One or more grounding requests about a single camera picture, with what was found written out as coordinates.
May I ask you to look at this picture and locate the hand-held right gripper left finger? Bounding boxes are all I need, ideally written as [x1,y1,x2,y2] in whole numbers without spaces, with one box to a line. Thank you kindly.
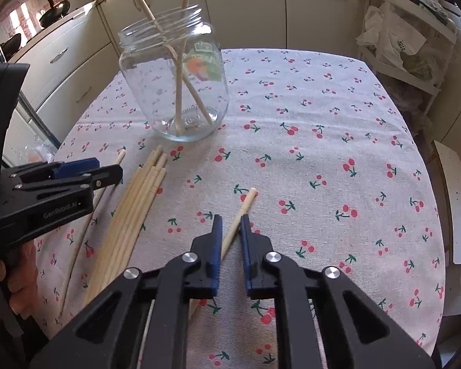
[29,214,223,369]

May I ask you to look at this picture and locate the person's left hand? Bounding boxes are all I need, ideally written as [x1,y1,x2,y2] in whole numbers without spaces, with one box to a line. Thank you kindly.
[0,239,39,318]

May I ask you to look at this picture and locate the clear plastic trash bag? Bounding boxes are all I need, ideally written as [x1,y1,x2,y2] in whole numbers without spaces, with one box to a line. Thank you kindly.
[25,138,59,164]

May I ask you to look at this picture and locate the dark frying pan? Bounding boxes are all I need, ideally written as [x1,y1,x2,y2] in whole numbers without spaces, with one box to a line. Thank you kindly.
[0,33,22,57]

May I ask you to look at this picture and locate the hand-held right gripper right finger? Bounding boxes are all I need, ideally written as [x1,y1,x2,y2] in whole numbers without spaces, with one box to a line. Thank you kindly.
[239,214,436,369]

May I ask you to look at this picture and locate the white stool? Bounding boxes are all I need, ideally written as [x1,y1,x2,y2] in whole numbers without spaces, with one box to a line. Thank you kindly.
[431,140,461,266]

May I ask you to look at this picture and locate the cream base cabinet row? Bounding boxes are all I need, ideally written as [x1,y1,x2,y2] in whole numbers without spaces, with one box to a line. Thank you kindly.
[96,0,367,60]

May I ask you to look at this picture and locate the bundle of wooden chopsticks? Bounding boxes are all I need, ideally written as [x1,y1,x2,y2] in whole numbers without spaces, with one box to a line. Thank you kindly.
[84,145,167,306]

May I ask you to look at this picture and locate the cherry print tablecloth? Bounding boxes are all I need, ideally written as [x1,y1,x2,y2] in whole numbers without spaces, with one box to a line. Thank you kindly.
[33,48,446,369]

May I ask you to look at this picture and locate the white storage rack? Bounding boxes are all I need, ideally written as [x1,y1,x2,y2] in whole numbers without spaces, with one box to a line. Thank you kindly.
[355,0,459,136]

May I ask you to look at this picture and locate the deep cream drawer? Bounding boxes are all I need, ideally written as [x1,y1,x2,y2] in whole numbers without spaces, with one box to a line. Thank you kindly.
[33,42,121,124]

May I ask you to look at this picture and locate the white plastic bag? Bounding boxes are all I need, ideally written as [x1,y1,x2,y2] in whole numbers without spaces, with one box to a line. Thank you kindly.
[357,3,428,74]

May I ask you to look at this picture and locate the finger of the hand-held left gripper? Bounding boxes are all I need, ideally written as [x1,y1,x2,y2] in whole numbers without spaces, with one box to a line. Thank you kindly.
[2,157,101,184]
[14,165,124,203]

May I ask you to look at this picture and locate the shallow cream drawer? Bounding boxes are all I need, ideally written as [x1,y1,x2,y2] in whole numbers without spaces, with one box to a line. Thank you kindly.
[13,10,110,98]

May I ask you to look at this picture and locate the black wok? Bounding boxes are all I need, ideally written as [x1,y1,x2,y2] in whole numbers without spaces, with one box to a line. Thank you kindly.
[39,0,72,28]

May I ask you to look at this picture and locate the clear glass jar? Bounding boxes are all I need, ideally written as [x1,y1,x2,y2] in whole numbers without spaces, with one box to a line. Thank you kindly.
[118,4,230,141]

